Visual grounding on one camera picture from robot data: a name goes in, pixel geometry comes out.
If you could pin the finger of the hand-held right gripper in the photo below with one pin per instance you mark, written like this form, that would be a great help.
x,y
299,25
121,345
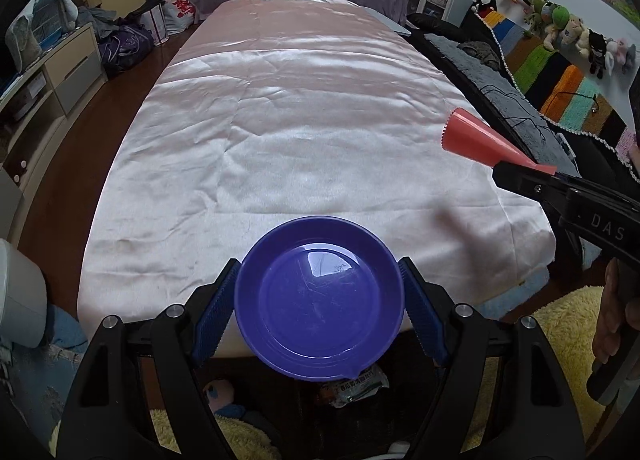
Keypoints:
x,y
525,181

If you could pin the black cushion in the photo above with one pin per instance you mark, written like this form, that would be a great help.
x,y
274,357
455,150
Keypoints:
x,y
435,25

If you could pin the white red shopping bag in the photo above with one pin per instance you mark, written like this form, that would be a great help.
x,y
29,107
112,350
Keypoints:
x,y
181,10

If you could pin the wooden television cabinet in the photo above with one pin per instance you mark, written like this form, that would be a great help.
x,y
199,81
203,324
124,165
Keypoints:
x,y
75,55

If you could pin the yellow fluffy mat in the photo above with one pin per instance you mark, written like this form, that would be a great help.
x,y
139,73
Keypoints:
x,y
560,330

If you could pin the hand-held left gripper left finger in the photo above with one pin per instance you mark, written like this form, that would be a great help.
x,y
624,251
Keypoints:
x,y
215,312

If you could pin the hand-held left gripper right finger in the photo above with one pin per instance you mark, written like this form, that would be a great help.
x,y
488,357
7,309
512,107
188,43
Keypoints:
x,y
424,312

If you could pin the green white snack packet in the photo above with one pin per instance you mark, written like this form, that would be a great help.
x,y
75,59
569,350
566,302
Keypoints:
x,y
355,387

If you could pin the blue denim jeans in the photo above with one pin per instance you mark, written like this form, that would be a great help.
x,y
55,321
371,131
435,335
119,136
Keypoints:
x,y
55,370

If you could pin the black sofa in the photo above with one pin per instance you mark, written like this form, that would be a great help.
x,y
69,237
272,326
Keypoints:
x,y
450,47

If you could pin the purple plastic plate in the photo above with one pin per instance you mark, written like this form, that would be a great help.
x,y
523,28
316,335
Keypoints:
x,y
320,300

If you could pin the grey fluffy blanket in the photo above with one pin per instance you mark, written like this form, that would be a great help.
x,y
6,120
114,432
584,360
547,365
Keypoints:
x,y
480,72

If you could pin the colourful knitted blanket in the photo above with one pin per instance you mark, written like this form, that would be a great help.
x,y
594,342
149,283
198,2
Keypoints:
x,y
550,70

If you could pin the row of plush toys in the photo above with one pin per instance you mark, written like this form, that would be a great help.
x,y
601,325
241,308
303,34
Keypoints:
x,y
560,20

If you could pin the white blue plush doll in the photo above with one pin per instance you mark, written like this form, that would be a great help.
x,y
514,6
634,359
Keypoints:
x,y
225,400

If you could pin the grey clothes heap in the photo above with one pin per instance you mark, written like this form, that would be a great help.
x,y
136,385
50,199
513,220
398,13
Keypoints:
x,y
95,20

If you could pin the covered pet cage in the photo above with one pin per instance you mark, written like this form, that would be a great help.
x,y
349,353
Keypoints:
x,y
45,20

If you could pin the purple bag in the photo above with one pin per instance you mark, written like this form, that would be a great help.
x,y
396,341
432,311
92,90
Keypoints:
x,y
125,45

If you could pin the white trash bin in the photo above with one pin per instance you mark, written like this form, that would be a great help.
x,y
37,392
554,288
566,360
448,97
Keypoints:
x,y
20,300

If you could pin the dark olive cloth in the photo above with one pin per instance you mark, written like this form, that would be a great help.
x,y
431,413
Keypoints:
x,y
480,55

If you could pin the pink satin tablecloth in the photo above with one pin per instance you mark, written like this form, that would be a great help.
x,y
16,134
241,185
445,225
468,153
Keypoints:
x,y
300,115

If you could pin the person's right hand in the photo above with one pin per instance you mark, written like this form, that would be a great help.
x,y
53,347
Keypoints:
x,y
612,320

